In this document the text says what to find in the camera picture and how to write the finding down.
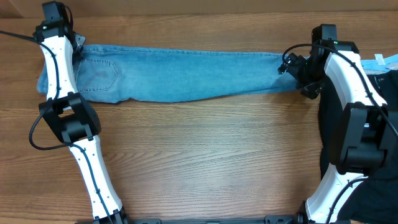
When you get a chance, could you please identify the light blue denim jeans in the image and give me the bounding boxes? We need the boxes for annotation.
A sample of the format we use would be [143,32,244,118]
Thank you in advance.
[36,44,308,104]

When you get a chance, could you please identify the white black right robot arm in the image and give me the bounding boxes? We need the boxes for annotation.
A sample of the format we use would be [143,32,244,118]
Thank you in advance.
[278,40,397,223]

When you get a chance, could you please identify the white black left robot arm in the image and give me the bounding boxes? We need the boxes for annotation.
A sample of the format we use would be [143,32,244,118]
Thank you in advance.
[34,25,129,223]

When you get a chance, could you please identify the light blue cloth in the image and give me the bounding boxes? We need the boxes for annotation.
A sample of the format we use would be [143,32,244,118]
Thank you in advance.
[361,54,397,72]

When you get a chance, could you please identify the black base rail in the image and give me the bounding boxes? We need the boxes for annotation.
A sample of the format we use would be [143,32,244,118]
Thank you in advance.
[127,215,308,224]

